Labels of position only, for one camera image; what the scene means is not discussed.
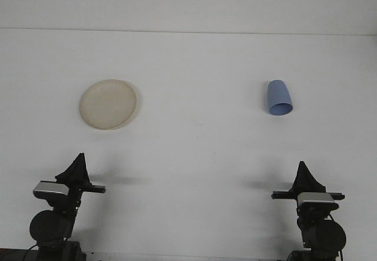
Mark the gripper's grey camera box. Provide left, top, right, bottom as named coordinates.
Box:
left=296, top=192, right=339, bottom=206
left=32, top=180, right=70, bottom=199

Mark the pale round plate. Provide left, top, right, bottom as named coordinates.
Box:
left=78, top=79, right=139, bottom=131

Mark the pale blue cup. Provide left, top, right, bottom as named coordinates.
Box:
left=266, top=80, right=294, bottom=117

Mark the dark brown bench edge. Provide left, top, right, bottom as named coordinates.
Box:
left=0, top=247, right=41, bottom=261

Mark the arm's black cable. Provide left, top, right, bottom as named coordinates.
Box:
left=25, top=243, right=41, bottom=257

